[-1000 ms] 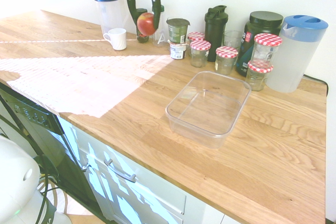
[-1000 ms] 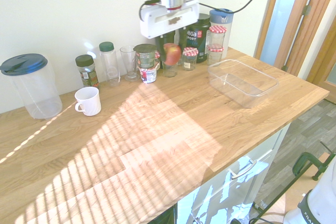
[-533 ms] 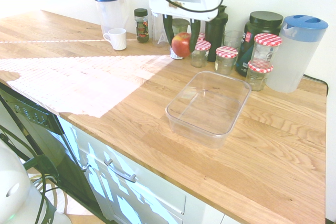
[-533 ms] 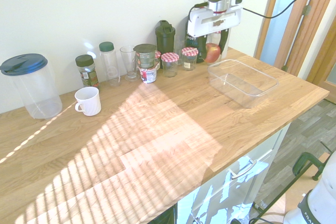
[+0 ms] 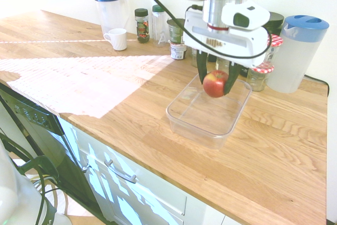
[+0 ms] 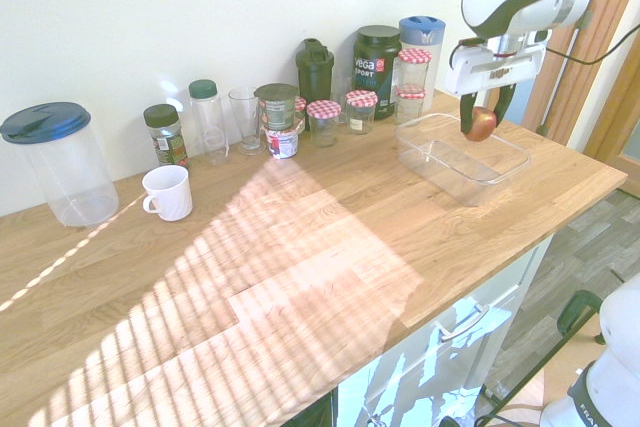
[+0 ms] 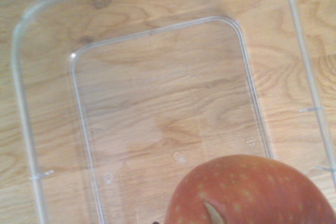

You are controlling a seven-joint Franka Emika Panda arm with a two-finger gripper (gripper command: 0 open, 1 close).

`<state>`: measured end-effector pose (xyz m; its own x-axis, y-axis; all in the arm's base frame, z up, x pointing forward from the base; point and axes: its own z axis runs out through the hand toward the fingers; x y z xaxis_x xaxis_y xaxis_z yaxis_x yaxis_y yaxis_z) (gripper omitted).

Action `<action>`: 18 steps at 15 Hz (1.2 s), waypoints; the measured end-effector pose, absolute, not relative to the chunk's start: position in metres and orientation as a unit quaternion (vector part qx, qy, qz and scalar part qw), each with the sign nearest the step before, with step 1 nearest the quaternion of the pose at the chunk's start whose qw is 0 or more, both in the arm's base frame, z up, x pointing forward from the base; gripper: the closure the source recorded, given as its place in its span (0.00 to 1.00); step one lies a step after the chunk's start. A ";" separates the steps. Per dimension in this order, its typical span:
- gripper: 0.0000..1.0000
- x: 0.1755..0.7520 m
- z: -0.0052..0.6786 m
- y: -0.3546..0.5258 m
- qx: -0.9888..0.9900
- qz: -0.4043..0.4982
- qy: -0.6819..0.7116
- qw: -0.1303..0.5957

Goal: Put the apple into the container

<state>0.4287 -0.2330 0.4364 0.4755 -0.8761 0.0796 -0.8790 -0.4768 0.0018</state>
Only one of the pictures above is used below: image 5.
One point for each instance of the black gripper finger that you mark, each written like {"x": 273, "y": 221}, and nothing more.
{"x": 233, "y": 76}
{"x": 202, "y": 65}

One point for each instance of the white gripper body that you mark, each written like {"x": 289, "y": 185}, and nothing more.
{"x": 237, "y": 43}

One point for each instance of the red apple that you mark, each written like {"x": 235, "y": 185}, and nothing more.
{"x": 214, "y": 85}

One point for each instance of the clear plastic container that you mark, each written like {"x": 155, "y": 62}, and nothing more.
{"x": 208, "y": 114}

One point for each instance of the glass jar red checked lid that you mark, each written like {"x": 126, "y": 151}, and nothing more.
{"x": 259, "y": 78}
{"x": 222, "y": 64}
{"x": 275, "y": 41}
{"x": 194, "y": 60}

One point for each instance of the white yogurt cup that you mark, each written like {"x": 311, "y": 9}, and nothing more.
{"x": 178, "y": 51}

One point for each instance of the green upturned yogurt cup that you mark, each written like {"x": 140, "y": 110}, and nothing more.
{"x": 175, "y": 31}

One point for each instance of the black protein powder tub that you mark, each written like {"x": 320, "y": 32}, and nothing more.
{"x": 276, "y": 19}

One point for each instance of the clear bottle green cap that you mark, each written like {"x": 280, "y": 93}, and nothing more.
{"x": 159, "y": 27}

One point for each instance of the white pitcher light blue lid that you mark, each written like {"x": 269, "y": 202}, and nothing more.
{"x": 295, "y": 59}

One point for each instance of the spice jar black cap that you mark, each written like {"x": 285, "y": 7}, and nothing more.
{"x": 142, "y": 26}

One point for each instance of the white ceramic mug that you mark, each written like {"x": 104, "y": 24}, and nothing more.
{"x": 118, "y": 39}

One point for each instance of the clear pitcher dark blue lid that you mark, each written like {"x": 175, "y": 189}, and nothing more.
{"x": 111, "y": 11}

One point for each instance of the white drawer front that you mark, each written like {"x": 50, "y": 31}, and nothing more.
{"x": 147, "y": 183}

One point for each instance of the silver cabinet knob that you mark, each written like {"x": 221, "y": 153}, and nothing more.
{"x": 86, "y": 168}

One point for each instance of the black dishwasher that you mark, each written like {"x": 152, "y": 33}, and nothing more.
{"x": 52, "y": 143}

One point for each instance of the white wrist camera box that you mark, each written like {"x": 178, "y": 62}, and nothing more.
{"x": 259, "y": 15}

